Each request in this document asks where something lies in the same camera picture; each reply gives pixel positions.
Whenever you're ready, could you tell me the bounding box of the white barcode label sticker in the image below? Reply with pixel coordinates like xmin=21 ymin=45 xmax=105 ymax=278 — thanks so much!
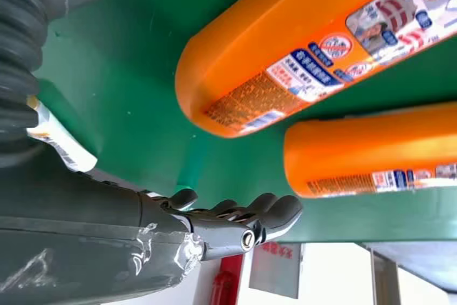
xmin=26 ymin=96 xmax=97 ymax=174

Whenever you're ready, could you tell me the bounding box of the green table mat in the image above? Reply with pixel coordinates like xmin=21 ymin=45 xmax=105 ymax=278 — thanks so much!
xmin=35 ymin=0 xmax=457 ymax=243

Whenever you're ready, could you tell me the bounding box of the red fire extinguisher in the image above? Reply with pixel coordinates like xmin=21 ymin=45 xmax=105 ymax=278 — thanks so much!
xmin=209 ymin=254 xmax=244 ymax=305

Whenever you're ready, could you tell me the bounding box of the white framed sign cabinet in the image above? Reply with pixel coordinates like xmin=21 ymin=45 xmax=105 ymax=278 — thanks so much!
xmin=248 ymin=242 xmax=304 ymax=300

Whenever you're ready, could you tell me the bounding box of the grey metal frame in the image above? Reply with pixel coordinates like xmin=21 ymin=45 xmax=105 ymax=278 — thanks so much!
xmin=360 ymin=241 xmax=457 ymax=305

